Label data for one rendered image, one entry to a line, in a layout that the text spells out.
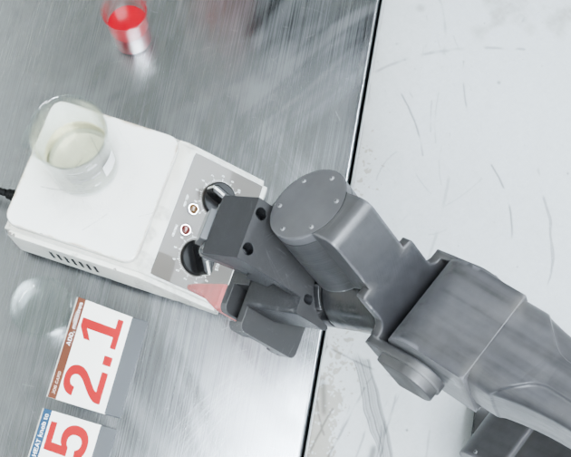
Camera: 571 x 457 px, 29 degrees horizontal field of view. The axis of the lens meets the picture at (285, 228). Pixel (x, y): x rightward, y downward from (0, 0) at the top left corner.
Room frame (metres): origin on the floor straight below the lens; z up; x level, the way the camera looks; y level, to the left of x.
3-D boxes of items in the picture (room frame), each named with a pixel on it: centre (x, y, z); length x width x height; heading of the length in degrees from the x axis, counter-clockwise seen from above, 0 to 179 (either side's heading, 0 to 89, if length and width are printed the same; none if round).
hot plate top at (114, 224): (0.29, 0.17, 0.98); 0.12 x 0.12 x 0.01; 73
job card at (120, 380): (0.15, 0.16, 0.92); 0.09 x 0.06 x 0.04; 168
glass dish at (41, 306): (0.19, 0.22, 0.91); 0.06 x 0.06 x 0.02
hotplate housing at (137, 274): (0.28, 0.14, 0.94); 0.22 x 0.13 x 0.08; 73
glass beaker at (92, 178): (0.30, 0.18, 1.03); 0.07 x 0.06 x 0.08; 111
